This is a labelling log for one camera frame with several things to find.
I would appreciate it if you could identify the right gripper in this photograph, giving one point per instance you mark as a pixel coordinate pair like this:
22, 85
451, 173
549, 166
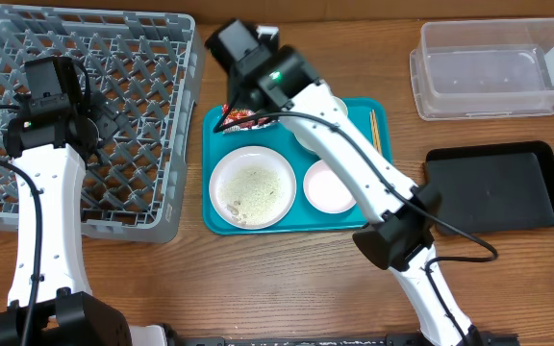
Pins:
232, 99

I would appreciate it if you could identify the wooden chopstick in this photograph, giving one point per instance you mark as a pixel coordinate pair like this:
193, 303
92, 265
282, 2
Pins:
377, 127
373, 130

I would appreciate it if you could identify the red snack wrapper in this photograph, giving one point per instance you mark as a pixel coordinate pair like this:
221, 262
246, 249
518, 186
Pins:
237, 114

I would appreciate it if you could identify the large white plate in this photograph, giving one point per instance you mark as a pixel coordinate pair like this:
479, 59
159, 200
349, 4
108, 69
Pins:
252, 188

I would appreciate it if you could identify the left wooden chopstick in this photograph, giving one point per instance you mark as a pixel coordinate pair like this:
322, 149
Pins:
373, 130

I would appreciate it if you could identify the grey-green bowl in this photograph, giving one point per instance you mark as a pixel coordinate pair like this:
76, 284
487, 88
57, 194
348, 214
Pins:
343, 108

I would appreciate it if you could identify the small pink bowl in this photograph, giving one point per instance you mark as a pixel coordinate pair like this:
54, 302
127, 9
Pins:
325, 191

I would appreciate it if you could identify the right wooden chopstick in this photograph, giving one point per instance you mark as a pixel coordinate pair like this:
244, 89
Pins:
377, 127

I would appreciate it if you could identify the black tray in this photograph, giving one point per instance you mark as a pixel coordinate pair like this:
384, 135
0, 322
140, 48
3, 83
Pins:
494, 188

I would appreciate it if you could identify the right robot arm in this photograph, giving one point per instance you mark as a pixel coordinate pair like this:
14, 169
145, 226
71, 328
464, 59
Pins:
278, 83

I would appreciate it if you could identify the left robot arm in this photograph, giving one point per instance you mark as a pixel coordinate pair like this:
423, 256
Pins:
60, 124

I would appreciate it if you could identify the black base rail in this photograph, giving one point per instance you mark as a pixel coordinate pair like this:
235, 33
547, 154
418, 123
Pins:
387, 340

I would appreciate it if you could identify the clear plastic bin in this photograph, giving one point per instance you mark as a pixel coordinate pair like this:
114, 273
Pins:
481, 69

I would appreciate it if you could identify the grey dish rack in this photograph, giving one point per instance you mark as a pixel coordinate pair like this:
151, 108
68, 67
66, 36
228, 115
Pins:
149, 65

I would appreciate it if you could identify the teal serving tray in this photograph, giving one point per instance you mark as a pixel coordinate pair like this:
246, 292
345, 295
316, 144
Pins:
302, 217

